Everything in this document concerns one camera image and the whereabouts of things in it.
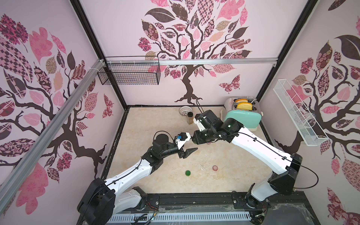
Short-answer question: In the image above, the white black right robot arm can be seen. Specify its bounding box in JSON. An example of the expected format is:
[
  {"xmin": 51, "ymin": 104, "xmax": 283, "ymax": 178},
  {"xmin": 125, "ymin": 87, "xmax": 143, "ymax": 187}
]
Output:
[{"xmin": 192, "ymin": 117, "xmax": 302, "ymax": 209}]

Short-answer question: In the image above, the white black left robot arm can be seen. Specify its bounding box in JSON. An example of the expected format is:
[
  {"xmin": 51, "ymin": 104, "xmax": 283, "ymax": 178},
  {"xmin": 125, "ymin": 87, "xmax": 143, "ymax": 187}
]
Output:
[{"xmin": 77, "ymin": 132, "xmax": 196, "ymax": 225}]

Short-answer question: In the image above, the brown spice jar black lid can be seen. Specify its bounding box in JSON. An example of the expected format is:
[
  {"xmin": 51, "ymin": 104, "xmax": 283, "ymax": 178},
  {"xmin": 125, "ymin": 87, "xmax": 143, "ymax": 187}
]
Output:
[{"xmin": 187, "ymin": 112, "xmax": 194, "ymax": 125}]

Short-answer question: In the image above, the mint green Belinee toaster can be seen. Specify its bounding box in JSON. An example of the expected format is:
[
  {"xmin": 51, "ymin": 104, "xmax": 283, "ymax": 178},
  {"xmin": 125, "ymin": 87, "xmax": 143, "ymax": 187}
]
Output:
[{"xmin": 222, "ymin": 97, "xmax": 263, "ymax": 131}]

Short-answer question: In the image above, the orange toast slice back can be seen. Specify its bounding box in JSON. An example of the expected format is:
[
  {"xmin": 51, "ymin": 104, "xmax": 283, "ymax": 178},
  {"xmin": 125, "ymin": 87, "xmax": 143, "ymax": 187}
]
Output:
[{"xmin": 234, "ymin": 98, "xmax": 248, "ymax": 104}]

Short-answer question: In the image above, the yellow toast slice front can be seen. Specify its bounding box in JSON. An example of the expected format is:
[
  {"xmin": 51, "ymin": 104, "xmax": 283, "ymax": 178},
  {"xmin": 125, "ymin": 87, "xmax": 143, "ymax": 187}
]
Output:
[{"xmin": 236, "ymin": 102, "xmax": 253, "ymax": 111}]

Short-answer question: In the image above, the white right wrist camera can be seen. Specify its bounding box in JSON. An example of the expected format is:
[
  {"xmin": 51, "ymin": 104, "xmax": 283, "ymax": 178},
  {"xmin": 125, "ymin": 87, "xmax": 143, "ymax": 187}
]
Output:
[{"xmin": 194, "ymin": 110, "xmax": 223, "ymax": 131}]

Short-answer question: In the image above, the white slotted cable duct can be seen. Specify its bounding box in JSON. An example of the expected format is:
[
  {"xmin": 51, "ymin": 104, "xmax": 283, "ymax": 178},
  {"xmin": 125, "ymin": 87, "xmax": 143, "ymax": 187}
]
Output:
[{"xmin": 107, "ymin": 211, "xmax": 251, "ymax": 225}]

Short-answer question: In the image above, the black wire wall basket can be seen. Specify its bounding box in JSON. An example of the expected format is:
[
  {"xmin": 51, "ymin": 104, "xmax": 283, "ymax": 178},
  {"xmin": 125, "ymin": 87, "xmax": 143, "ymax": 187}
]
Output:
[{"xmin": 97, "ymin": 55, "xmax": 161, "ymax": 85}]

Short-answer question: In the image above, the aluminium rail back wall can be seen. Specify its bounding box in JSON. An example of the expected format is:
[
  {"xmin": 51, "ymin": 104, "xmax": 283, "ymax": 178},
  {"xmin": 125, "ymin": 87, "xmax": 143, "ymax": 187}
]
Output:
[{"xmin": 106, "ymin": 58, "xmax": 278, "ymax": 66}]

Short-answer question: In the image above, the aluminium rail wall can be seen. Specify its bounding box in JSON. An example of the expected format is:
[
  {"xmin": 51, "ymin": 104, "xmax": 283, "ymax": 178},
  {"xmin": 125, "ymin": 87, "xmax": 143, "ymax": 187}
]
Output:
[
  {"xmin": 1, "ymin": 59, "xmax": 105, "ymax": 213},
  {"xmin": 106, "ymin": 58, "xmax": 278, "ymax": 66}
]

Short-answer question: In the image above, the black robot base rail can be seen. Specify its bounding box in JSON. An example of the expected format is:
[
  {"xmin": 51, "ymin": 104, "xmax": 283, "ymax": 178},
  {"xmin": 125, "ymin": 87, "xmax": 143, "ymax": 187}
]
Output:
[{"xmin": 147, "ymin": 191, "xmax": 310, "ymax": 211}]

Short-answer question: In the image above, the white wire wall shelf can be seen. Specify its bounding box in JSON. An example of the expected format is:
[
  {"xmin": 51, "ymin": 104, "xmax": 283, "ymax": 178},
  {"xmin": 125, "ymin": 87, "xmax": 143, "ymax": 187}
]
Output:
[{"xmin": 273, "ymin": 79, "xmax": 330, "ymax": 147}]

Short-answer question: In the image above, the aluminium rail left wall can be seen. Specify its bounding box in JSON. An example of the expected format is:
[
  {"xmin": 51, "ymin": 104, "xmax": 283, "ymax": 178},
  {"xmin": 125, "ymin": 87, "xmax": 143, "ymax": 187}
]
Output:
[{"xmin": 1, "ymin": 59, "xmax": 105, "ymax": 213}]

